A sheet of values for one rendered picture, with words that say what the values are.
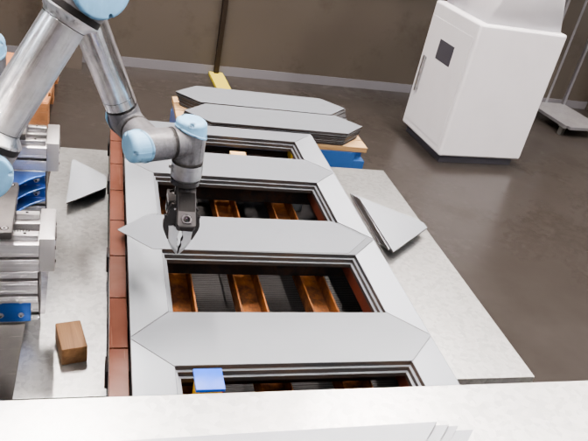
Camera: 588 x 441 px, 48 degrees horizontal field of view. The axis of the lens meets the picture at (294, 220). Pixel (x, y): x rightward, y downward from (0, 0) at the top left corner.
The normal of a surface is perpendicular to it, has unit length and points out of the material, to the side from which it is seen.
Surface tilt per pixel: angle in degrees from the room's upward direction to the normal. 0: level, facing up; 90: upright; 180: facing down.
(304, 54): 90
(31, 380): 0
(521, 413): 0
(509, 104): 90
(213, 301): 0
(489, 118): 90
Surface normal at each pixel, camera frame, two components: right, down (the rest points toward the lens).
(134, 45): 0.27, 0.52
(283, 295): 0.18, -0.85
